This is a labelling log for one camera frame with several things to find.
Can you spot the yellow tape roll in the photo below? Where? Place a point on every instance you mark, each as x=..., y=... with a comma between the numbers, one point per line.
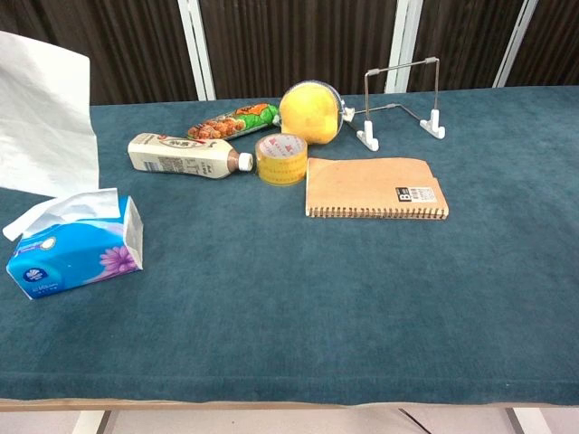
x=280, y=169

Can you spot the brown spiral notebook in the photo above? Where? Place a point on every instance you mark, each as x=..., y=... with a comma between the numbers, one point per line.
x=366, y=185

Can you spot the blue tissue pack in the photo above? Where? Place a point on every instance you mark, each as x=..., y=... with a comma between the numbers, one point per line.
x=68, y=262

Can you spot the white partition post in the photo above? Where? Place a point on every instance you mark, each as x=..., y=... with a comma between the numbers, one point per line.
x=402, y=45
x=196, y=50
x=515, y=45

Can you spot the green orange snack packet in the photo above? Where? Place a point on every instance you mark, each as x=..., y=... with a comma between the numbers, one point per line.
x=230, y=123

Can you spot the wooden table white legs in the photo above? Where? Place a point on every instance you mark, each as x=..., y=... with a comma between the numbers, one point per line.
x=271, y=404

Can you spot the cream milk tea bottle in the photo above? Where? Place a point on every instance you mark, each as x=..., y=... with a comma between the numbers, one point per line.
x=181, y=158

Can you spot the white tissue sheet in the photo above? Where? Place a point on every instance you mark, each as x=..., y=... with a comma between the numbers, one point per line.
x=40, y=117
x=77, y=208

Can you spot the blue table cloth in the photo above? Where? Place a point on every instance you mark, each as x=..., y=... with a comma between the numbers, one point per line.
x=316, y=294

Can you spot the yellow plush toy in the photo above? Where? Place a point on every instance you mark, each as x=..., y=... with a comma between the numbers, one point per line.
x=307, y=115

